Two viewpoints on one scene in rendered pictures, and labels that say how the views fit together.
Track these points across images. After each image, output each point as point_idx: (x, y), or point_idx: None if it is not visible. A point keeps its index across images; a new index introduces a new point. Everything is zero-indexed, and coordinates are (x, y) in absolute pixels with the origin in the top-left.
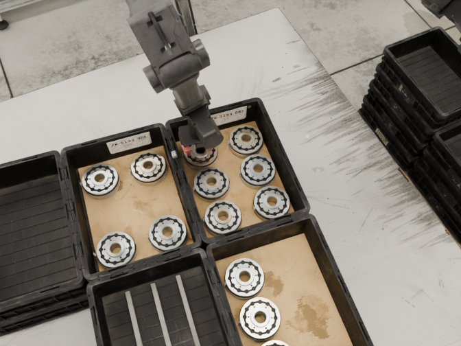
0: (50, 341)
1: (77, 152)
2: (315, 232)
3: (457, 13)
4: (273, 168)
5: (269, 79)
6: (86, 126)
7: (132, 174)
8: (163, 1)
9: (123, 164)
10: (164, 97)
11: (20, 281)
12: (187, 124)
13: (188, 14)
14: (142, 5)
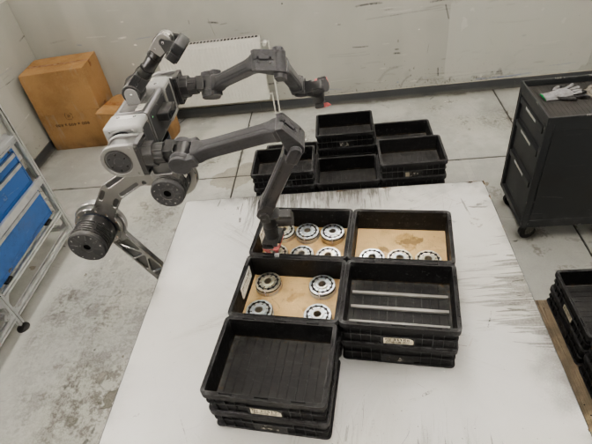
0: (351, 403)
1: (234, 308)
2: (366, 211)
3: (313, 85)
4: (311, 224)
5: (237, 223)
6: (191, 333)
7: (267, 292)
8: (277, 115)
9: (254, 299)
10: (205, 280)
11: (305, 384)
12: (256, 247)
13: (145, 247)
14: (270, 125)
